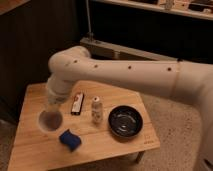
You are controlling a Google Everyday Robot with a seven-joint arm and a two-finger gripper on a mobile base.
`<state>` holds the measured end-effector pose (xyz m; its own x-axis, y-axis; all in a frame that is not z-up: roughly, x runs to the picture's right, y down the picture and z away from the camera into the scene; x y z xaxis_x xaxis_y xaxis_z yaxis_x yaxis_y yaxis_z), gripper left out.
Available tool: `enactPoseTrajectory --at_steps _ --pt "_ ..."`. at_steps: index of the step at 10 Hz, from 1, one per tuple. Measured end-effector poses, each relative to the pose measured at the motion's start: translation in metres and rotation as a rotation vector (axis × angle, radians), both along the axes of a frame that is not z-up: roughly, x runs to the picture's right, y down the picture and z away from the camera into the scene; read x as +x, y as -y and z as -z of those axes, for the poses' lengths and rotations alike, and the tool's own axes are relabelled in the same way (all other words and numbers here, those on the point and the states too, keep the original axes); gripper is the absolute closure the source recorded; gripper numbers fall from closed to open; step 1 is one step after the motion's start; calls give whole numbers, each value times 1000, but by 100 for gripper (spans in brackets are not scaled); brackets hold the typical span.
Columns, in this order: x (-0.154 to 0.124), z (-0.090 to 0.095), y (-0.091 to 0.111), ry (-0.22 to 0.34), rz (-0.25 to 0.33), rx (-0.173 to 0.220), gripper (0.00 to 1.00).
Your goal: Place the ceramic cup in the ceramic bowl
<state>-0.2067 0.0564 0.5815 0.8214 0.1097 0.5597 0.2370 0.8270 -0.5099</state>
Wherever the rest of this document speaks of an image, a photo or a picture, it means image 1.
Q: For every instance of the metal shelf rail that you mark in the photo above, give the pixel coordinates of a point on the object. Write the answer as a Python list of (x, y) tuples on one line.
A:
[(113, 51)]

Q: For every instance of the blue sponge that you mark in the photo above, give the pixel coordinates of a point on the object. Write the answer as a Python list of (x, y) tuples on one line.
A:
[(71, 140)]

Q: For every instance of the black ceramic bowl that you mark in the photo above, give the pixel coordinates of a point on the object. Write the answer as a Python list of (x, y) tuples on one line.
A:
[(125, 121)]

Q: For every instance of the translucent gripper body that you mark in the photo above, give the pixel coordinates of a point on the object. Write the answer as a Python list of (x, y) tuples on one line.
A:
[(52, 107)]

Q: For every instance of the wooden table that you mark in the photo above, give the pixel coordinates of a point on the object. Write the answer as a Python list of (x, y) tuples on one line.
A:
[(35, 150)]

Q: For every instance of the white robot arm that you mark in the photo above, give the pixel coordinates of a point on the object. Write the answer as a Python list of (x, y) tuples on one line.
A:
[(186, 82)]

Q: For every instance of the small white bottle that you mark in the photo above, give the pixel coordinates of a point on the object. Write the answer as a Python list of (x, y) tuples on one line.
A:
[(97, 110)]

